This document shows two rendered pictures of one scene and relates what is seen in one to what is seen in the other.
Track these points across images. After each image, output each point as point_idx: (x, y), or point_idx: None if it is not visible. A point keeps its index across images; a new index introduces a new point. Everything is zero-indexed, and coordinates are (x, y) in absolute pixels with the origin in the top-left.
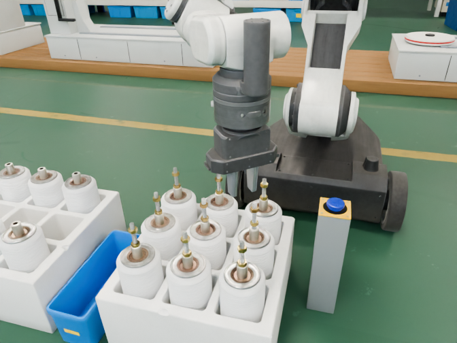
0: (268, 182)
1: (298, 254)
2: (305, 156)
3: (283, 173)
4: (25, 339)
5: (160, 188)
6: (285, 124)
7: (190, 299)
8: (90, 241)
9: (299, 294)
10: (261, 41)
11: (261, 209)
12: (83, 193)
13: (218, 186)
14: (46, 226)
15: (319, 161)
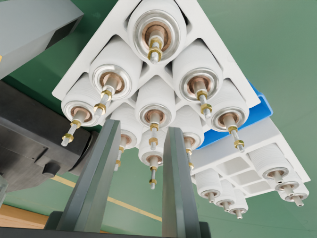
0: (61, 141)
1: (66, 69)
2: (11, 151)
3: (41, 143)
4: (270, 104)
5: (140, 165)
6: (0, 199)
7: (208, 53)
8: (215, 148)
9: (84, 32)
10: None
11: (84, 113)
12: (211, 184)
13: (119, 155)
14: (236, 168)
15: None
